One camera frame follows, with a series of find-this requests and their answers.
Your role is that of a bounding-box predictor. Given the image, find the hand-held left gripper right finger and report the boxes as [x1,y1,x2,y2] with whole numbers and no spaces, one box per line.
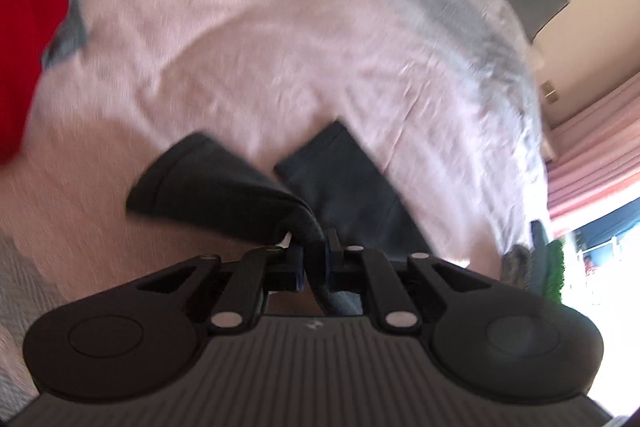
[324,229,502,334]

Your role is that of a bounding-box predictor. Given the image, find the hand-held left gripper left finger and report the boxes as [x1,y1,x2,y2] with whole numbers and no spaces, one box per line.
[136,244,306,337]

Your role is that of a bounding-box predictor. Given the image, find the dark grey pants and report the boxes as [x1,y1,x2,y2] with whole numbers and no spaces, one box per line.
[125,121,437,314]

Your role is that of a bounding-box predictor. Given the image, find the stack of folded clothes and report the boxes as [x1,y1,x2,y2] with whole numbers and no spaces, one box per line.
[501,219,550,298]

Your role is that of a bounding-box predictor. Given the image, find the bed with pink cover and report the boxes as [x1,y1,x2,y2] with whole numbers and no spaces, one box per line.
[0,0,553,408]

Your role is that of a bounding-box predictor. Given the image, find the green folded garment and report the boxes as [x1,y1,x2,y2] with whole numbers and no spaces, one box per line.
[541,239,566,305]

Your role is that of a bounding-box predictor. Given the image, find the pink curtain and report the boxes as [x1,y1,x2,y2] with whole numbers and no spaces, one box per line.
[546,82,640,230]

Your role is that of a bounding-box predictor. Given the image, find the grey garment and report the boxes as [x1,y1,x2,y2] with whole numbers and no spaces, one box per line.
[42,0,90,68]

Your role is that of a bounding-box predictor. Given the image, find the red garment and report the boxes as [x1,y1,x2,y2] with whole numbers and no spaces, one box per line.
[0,0,70,166]

